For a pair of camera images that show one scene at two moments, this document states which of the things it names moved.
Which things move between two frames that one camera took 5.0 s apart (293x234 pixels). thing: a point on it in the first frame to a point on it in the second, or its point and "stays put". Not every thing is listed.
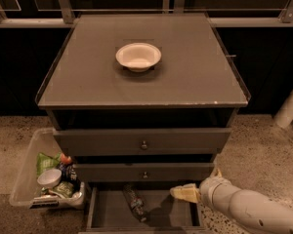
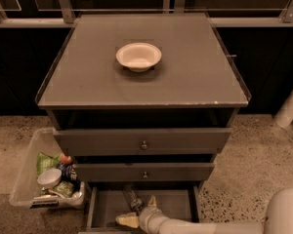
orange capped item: (65, 159) stays put
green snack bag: (46, 162) stays put
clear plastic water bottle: (135, 202) stays put
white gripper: (207, 187) to (147, 216)
